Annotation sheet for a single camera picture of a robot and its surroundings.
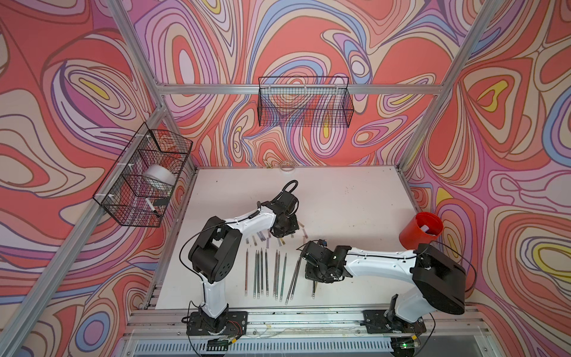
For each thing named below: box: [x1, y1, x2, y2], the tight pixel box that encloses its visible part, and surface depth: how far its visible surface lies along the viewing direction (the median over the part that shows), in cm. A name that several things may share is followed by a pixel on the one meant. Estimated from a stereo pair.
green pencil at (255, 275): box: [252, 249, 258, 297], surface depth 86 cm
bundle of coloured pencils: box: [284, 255, 303, 305], surface depth 84 cm
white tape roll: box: [143, 163, 178, 186], surface depth 75 cm
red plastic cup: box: [398, 211, 444, 250], surface depth 89 cm
